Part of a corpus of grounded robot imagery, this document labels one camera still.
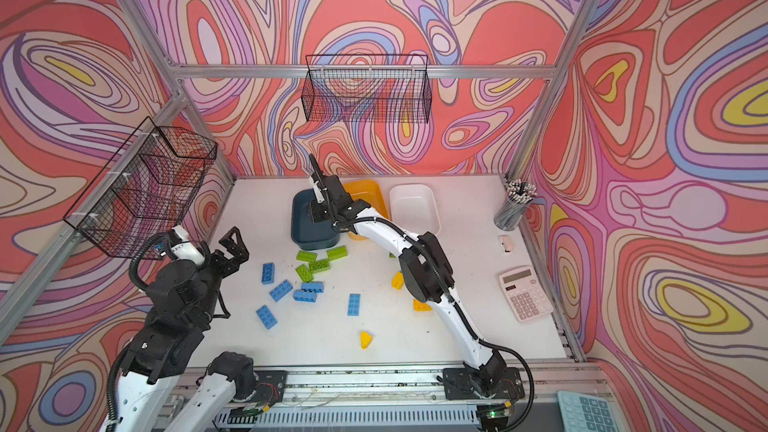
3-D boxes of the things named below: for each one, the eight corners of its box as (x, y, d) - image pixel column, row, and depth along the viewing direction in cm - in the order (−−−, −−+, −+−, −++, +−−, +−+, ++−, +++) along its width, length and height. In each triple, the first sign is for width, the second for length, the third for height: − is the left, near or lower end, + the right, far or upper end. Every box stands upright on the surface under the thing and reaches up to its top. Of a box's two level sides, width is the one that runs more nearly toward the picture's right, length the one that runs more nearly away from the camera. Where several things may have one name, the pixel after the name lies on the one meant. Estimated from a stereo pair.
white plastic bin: (389, 235, 104) (389, 226, 99) (389, 191, 117) (389, 181, 113) (438, 235, 104) (440, 226, 99) (432, 191, 117) (434, 181, 113)
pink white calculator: (519, 323, 86) (523, 319, 83) (496, 277, 95) (499, 272, 92) (553, 314, 87) (558, 310, 85) (527, 270, 96) (531, 265, 94)
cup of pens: (496, 231, 105) (513, 199, 91) (490, 211, 111) (505, 178, 97) (520, 231, 105) (540, 199, 91) (513, 211, 111) (531, 178, 97)
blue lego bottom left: (268, 330, 84) (266, 328, 82) (257, 313, 87) (255, 311, 85) (278, 322, 85) (276, 320, 83) (268, 306, 88) (265, 303, 87)
